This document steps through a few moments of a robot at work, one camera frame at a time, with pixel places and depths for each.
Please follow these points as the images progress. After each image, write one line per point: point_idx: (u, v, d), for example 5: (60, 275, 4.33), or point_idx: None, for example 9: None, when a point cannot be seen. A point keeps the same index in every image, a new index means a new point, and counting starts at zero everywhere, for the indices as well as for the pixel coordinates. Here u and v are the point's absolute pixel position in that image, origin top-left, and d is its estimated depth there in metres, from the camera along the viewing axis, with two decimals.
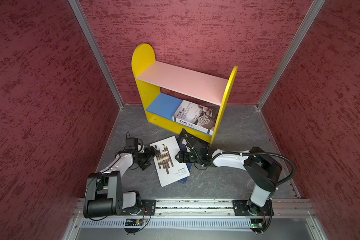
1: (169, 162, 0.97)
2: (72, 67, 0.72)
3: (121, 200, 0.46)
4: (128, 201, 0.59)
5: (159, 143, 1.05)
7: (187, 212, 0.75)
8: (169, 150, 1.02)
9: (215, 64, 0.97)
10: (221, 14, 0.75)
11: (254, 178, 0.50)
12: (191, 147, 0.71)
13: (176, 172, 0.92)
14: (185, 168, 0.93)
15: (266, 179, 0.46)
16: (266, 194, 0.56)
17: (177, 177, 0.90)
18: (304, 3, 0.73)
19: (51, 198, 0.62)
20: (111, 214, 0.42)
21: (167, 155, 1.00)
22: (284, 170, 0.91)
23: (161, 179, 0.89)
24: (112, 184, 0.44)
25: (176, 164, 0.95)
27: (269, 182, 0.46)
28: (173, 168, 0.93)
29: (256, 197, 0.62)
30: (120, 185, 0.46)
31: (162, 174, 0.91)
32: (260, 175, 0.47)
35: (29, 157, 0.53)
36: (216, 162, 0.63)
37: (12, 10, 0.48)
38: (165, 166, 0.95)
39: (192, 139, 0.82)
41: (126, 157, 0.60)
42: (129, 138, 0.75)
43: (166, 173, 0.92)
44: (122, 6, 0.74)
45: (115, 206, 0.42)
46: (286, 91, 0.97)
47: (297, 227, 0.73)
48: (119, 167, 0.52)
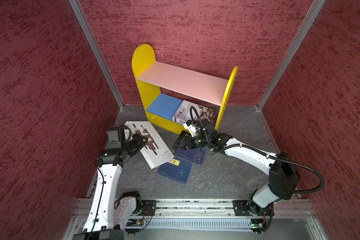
1: (152, 143, 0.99)
2: (72, 67, 0.72)
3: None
4: (128, 210, 0.58)
5: (138, 125, 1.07)
7: (187, 212, 0.75)
8: (151, 132, 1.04)
9: (215, 64, 0.97)
10: (221, 14, 0.75)
11: (272, 182, 0.47)
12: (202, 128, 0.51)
13: (163, 153, 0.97)
14: (169, 150, 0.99)
15: (287, 190, 0.44)
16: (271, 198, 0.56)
17: (166, 158, 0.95)
18: (304, 3, 0.73)
19: (51, 198, 0.61)
20: None
21: (148, 136, 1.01)
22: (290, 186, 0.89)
23: (150, 160, 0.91)
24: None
25: (161, 146, 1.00)
27: (288, 192, 0.44)
28: (159, 149, 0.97)
29: (258, 197, 0.62)
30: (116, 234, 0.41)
31: (150, 154, 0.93)
32: (282, 184, 0.44)
35: (29, 157, 0.53)
36: (228, 154, 0.59)
37: (12, 10, 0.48)
38: (150, 146, 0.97)
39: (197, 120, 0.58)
41: (112, 179, 0.46)
42: (110, 130, 0.55)
43: (154, 153, 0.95)
44: (122, 6, 0.74)
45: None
46: (286, 91, 0.97)
47: (297, 227, 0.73)
48: (109, 214, 0.41)
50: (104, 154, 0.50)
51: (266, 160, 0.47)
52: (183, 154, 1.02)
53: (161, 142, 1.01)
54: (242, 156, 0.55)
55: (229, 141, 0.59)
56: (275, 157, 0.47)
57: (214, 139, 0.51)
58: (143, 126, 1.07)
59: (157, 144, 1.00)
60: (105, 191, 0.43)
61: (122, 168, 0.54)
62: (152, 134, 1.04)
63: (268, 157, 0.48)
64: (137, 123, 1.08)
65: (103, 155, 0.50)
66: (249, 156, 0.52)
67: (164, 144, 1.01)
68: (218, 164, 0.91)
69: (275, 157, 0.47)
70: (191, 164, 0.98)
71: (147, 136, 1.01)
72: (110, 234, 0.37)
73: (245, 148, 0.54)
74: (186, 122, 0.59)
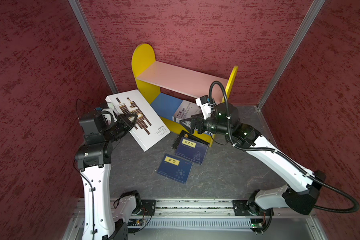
1: (143, 120, 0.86)
2: (72, 67, 0.72)
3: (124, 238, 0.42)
4: (130, 208, 0.59)
5: (123, 100, 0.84)
7: (187, 212, 0.75)
8: (139, 106, 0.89)
9: (215, 64, 0.97)
10: (221, 14, 0.75)
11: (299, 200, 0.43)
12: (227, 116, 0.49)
13: (156, 131, 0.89)
14: (164, 126, 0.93)
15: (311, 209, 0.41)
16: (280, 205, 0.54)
17: (160, 136, 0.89)
18: (304, 3, 0.73)
19: (51, 198, 0.62)
20: None
21: (137, 112, 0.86)
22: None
23: (143, 142, 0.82)
24: None
25: (154, 124, 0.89)
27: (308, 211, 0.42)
28: (152, 128, 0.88)
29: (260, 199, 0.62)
30: None
31: (142, 135, 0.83)
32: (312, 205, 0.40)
35: (29, 157, 0.53)
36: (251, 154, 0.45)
37: (13, 10, 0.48)
38: (141, 125, 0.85)
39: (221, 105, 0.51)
41: (102, 183, 0.39)
42: (82, 121, 0.41)
43: (146, 132, 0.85)
44: (122, 6, 0.74)
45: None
46: (286, 91, 0.97)
47: (297, 227, 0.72)
48: (107, 221, 0.38)
50: (84, 153, 0.40)
51: (303, 179, 0.41)
52: (183, 154, 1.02)
53: (153, 118, 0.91)
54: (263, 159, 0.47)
55: (258, 139, 0.47)
56: (316, 178, 0.44)
57: (239, 133, 0.48)
58: (130, 100, 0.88)
59: (149, 121, 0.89)
60: (97, 198, 0.38)
61: (110, 165, 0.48)
62: (141, 109, 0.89)
63: (306, 176, 0.41)
64: (121, 95, 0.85)
65: (83, 155, 0.40)
66: (282, 168, 0.44)
67: (157, 119, 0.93)
68: (218, 164, 0.91)
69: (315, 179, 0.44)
70: (191, 163, 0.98)
71: (137, 112, 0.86)
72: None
73: (279, 155, 0.44)
74: (201, 100, 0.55)
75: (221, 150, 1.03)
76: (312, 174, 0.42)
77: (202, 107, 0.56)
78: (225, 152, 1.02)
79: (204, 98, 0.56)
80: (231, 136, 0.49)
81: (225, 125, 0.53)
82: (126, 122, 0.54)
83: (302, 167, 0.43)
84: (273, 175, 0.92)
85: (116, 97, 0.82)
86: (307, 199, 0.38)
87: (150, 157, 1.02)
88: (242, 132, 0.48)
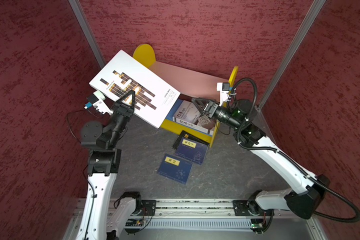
1: (144, 94, 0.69)
2: (72, 67, 0.72)
3: None
4: (126, 213, 0.58)
5: (110, 78, 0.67)
7: (187, 212, 0.75)
8: (132, 77, 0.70)
9: (215, 64, 0.97)
10: (221, 14, 0.75)
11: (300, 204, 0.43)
12: (246, 117, 0.48)
13: (163, 101, 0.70)
14: (169, 90, 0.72)
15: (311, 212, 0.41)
16: (280, 206, 0.54)
17: (170, 105, 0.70)
18: (304, 3, 0.73)
19: (51, 198, 0.62)
20: None
21: (133, 86, 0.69)
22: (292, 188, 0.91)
23: (150, 119, 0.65)
24: None
25: (158, 93, 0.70)
27: (309, 214, 0.41)
28: (156, 100, 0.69)
29: (262, 199, 0.61)
30: None
31: (146, 113, 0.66)
32: (313, 207, 0.39)
35: (29, 157, 0.53)
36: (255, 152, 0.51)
37: (12, 10, 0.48)
38: (143, 102, 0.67)
39: (243, 101, 0.49)
41: (104, 192, 0.41)
42: (84, 144, 0.38)
43: (151, 108, 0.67)
44: (122, 7, 0.74)
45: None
46: (286, 91, 0.97)
47: (297, 227, 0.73)
48: (100, 231, 0.38)
50: (95, 159, 0.43)
51: (303, 180, 0.41)
52: (183, 154, 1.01)
53: (154, 85, 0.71)
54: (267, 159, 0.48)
55: (262, 138, 0.50)
56: (316, 180, 0.41)
57: (245, 131, 0.52)
58: (119, 73, 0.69)
59: (150, 92, 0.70)
60: (97, 205, 0.39)
61: (116, 174, 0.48)
62: (135, 78, 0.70)
63: (307, 178, 0.41)
64: (105, 74, 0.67)
65: (93, 162, 0.43)
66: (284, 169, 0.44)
67: (160, 85, 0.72)
68: (218, 165, 0.91)
69: (316, 181, 0.41)
70: (191, 163, 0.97)
71: (133, 85, 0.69)
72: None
73: (280, 155, 0.46)
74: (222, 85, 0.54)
75: (221, 150, 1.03)
76: (313, 177, 0.42)
77: (221, 93, 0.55)
78: (225, 152, 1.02)
79: (227, 84, 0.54)
80: (239, 134, 0.51)
81: (238, 121, 0.53)
82: (125, 108, 0.48)
83: (304, 169, 0.43)
84: (273, 175, 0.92)
85: (101, 80, 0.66)
86: (305, 199, 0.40)
87: (150, 157, 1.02)
88: (247, 131, 0.51)
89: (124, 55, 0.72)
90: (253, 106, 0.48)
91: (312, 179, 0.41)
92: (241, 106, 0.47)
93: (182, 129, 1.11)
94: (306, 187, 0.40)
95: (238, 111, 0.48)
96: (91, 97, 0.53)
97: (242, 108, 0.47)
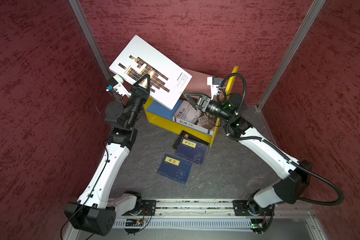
1: (158, 77, 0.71)
2: (72, 67, 0.72)
3: (111, 221, 0.44)
4: (126, 204, 0.59)
5: (126, 62, 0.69)
7: (187, 212, 0.75)
8: (147, 60, 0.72)
9: (215, 64, 0.97)
10: (221, 14, 0.75)
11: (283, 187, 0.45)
12: (236, 111, 0.51)
13: (176, 84, 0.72)
14: (182, 73, 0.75)
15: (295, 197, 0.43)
16: (276, 200, 0.54)
17: (182, 88, 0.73)
18: (304, 3, 0.73)
19: (51, 198, 0.62)
20: (98, 232, 0.39)
21: (148, 69, 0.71)
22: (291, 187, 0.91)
23: (164, 101, 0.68)
24: (100, 215, 0.38)
25: (171, 76, 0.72)
27: (294, 199, 0.44)
28: (170, 82, 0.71)
29: (259, 196, 0.62)
30: (107, 214, 0.41)
31: (160, 95, 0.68)
32: (295, 192, 0.42)
35: (29, 157, 0.53)
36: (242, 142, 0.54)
37: (12, 10, 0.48)
38: (158, 85, 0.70)
39: (234, 95, 0.51)
41: (116, 160, 0.45)
42: (107, 120, 0.43)
43: (165, 91, 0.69)
44: (122, 7, 0.74)
45: (103, 234, 0.41)
46: (286, 91, 0.97)
47: (297, 227, 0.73)
48: (103, 193, 0.41)
50: (116, 132, 0.50)
51: (286, 165, 0.44)
52: (183, 154, 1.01)
53: (168, 69, 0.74)
54: (256, 150, 0.51)
55: (249, 129, 0.53)
56: (297, 165, 0.44)
57: (234, 123, 0.55)
58: (134, 57, 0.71)
59: (164, 75, 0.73)
60: (107, 169, 0.43)
61: (130, 150, 0.51)
62: (150, 62, 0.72)
63: (289, 163, 0.44)
64: (122, 58, 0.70)
65: (113, 134, 0.49)
66: (269, 156, 0.47)
67: (173, 69, 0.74)
68: (218, 165, 0.91)
69: (298, 165, 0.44)
70: (191, 163, 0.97)
71: (148, 69, 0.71)
72: (99, 213, 0.37)
73: (265, 143, 0.49)
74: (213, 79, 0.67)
75: (221, 150, 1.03)
76: (295, 162, 0.44)
77: (211, 87, 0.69)
78: (225, 152, 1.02)
79: (216, 79, 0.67)
80: (228, 127, 0.54)
81: (228, 114, 0.56)
82: (142, 91, 0.52)
83: (286, 155, 0.46)
84: (273, 174, 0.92)
85: (118, 63, 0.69)
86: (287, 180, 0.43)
87: (150, 157, 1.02)
88: (235, 123, 0.55)
89: (139, 39, 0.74)
90: (242, 101, 0.50)
91: (294, 163, 0.44)
92: (232, 100, 0.49)
93: (182, 129, 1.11)
94: (288, 172, 0.43)
95: (229, 105, 0.51)
96: (111, 81, 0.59)
97: (232, 102, 0.49)
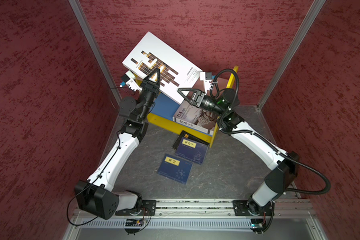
1: (168, 71, 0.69)
2: (72, 67, 0.72)
3: (114, 206, 0.45)
4: (127, 201, 0.59)
5: (138, 57, 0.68)
7: (187, 212, 0.75)
8: (158, 55, 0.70)
9: (215, 64, 0.97)
10: (221, 14, 0.75)
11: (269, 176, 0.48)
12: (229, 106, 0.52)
13: (186, 78, 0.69)
14: (193, 68, 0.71)
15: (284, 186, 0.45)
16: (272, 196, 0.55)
17: (192, 83, 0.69)
18: (304, 3, 0.73)
19: (51, 198, 0.62)
20: (100, 215, 0.42)
21: (159, 63, 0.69)
22: (290, 186, 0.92)
23: (175, 95, 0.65)
24: (105, 197, 0.39)
25: (181, 70, 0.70)
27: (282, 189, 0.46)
28: (180, 77, 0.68)
29: (257, 195, 0.63)
30: (112, 198, 0.43)
31: (170, 89, 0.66)
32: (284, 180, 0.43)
35: (29, 157, 0.53)
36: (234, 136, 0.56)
37: (12, 10, 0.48)
38: (167, 79, 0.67)
39: (228, 91, 0.51)
41: (126, 148, 0.48)
42: (120, 115, 0.46)
43: (174, 85, 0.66)
44: (122, 7, 0.74)
45: (106, 217, 0.42)
46: (286, 91, 0.97)
47: (297, 227, 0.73)
48: (112, 177, 0.43)
50: (129, 124, 0.54)
51: (275, 156, 0.46)
52: (183, 154, 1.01)
53: (178, 63, 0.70)
54: (248, 143, 0.52)
55: (240, 123, 0.54)
56: (286, 155, 0.46)
57: (226, 118, 0.56)
58: (146, 52, 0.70)
59: (174, 69, 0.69)
60: (117, 155, 0.46)
61: (139, 141, 0.54)
62: (162, 57, 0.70)
63: (278, 154, 0.46)
64: (134, 53, 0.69)
65: (126, 126, 0.53)
66: (260, 148, 0.49)
67: (183, 63, 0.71)
68: (218, 164, 0.91)
69: (287, 156, 0.46)
70: (191, 163, 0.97)
71: (160, 63, 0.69)
72: (105, 195, 0.39)
73: (255, 137, 0.50)
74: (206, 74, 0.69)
75: (221, 150, 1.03)
76: (283, 153, 0.46)
77: (205, 82, 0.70)
78: (225, 152, 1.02)
79: (209, 74, 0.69)
80: (221, 121, 0.56)
81: (222, 109, 0.57)
82: (151, 85, 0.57)
83: (276, 147, 0.48)
84: None
85: (130, 58, 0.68)
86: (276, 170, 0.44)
87: (150, 157, 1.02)
88: (227, 118, 0.56)
89: (152, 36, 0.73)
90: (235, 96, 0.51)
91: (283, 154, 0.46)
92: (226, 95, 0.50)
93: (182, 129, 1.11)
94: (276, 163, 0.45)
95: (222, 100, 0.52)
96: (124, 77, 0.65)
97: (226, 98, 0.50)
